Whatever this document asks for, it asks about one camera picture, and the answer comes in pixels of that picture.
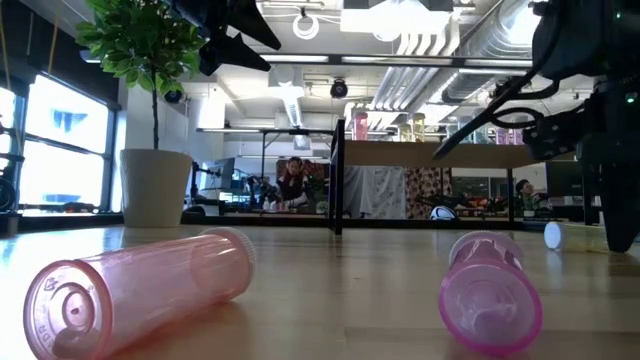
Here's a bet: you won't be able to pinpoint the wooden shelf black metal frame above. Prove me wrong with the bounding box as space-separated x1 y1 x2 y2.
329 118 601 236

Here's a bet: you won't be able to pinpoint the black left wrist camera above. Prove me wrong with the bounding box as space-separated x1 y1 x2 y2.
197 42 227 77

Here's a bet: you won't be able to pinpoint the red pill bottle white cap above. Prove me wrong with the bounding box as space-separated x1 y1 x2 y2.
22 227 257 360
352 110 370 142

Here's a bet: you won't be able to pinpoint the person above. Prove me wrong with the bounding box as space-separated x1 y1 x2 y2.
514 178 549 217
277 155 314 211

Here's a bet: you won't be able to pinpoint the black aluminium table frame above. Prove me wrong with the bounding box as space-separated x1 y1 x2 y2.
0 212 606 234

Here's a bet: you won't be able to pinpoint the black metal frame post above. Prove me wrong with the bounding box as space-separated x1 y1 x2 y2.
0 122 25 239

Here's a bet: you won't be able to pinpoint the white fabric panel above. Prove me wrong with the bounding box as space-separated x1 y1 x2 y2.
343 166 407 220

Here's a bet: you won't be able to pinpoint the black and white ball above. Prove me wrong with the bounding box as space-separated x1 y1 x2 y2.
429 204 459 222

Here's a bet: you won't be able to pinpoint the beige plant pot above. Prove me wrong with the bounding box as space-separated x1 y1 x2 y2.
119 148 194 229

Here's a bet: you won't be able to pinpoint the black desk frame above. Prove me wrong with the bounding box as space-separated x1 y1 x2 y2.
195 126 335 166

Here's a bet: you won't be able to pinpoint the white ceiling ducts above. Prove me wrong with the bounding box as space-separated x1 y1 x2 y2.
368 22 534 115

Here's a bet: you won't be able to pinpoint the black ceiling camera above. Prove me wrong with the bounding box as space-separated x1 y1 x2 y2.
329 78 350 100

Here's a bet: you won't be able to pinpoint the light patterned fabric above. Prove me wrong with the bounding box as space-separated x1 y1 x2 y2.
405 167 454 220

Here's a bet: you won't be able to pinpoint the black computer monitor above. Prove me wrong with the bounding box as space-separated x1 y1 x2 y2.
545 160 586 199
202 157 236 191

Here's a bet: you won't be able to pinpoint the black ceiling light rail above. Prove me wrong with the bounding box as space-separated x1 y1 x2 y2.
259 52 534 70

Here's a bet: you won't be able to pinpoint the green leafy plant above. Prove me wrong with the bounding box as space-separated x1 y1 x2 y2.
74 0 214 151

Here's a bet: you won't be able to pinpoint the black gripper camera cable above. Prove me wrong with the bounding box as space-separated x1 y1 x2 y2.
432 74 564 160

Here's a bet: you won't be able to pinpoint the white cable coil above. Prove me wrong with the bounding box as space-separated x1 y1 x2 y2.
292 12 321 41

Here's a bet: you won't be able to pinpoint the dark red patterned fabric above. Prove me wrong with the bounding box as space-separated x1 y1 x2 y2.
275 158 331 201

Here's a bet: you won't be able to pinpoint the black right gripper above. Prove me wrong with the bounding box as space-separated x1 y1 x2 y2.
524 89 640 254

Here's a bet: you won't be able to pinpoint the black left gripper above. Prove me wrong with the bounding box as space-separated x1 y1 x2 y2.
172 0 282 72

